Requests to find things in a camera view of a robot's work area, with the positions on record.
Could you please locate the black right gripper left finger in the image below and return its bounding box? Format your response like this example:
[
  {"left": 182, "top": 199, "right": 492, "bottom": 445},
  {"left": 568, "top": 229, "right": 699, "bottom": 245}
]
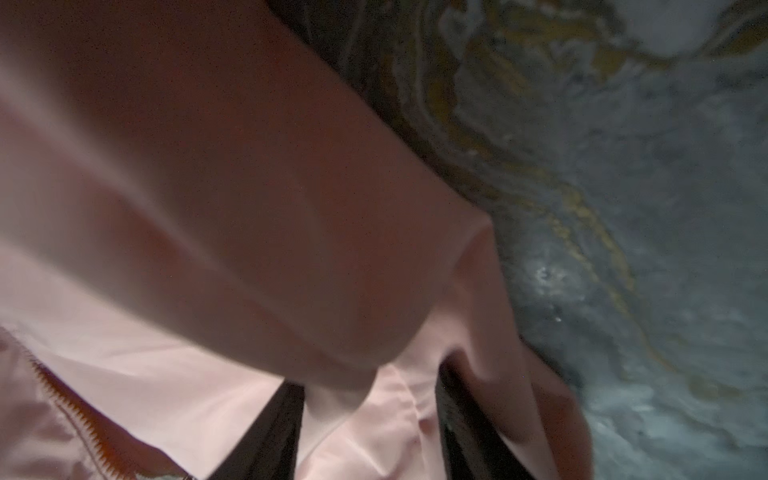
[{"left": 209, "top": 382, "right": 305, "bottom": 480}]

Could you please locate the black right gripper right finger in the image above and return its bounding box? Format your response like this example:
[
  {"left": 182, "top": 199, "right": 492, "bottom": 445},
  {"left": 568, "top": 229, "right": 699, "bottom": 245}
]
[{"left": 435, "top": 362, "right": 533, "bottom": 480}]

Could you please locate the pink zip-up jacket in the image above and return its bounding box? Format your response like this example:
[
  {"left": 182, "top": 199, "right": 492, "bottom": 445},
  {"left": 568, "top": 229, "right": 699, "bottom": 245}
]
[{"left": 1, "top": 1, "right": 593, "bottom": 479}]

